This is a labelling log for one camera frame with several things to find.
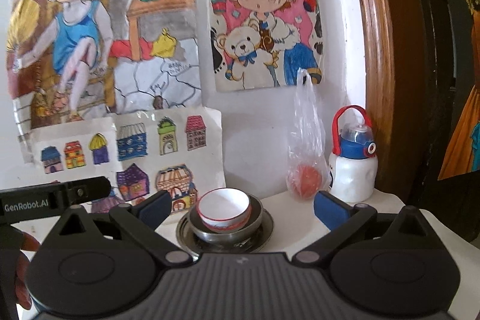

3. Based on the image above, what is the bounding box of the steel plate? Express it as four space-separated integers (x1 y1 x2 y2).
176 211 274 258

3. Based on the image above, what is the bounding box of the steel bowl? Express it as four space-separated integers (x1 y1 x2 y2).
187 195 264 246

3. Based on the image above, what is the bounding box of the white ceramic bowl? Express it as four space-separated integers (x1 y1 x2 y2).
196 188 251 233

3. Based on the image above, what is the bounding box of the person's left hand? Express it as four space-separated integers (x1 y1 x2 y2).
15 232 40 310

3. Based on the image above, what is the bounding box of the white blue water bottle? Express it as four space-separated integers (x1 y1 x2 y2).
329 105 378 203

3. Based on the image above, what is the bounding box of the red ball in bag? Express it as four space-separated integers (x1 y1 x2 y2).
287 164 323 200

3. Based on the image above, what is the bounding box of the clear plastic bag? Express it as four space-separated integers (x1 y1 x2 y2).
286 69 330 200

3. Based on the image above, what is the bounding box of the houses drawing paper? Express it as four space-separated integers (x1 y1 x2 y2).
30 106 225 213

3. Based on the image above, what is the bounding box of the orange dress girl painting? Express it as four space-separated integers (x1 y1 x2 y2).
439 0 479 179

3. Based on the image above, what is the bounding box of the boy drawing poster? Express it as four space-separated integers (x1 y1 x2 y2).
6 0 202 162

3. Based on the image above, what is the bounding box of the girl with bear poster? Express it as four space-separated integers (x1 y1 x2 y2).
210 0 323 93

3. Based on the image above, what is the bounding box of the wooden door frame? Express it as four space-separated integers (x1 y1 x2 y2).
360 0 429 201

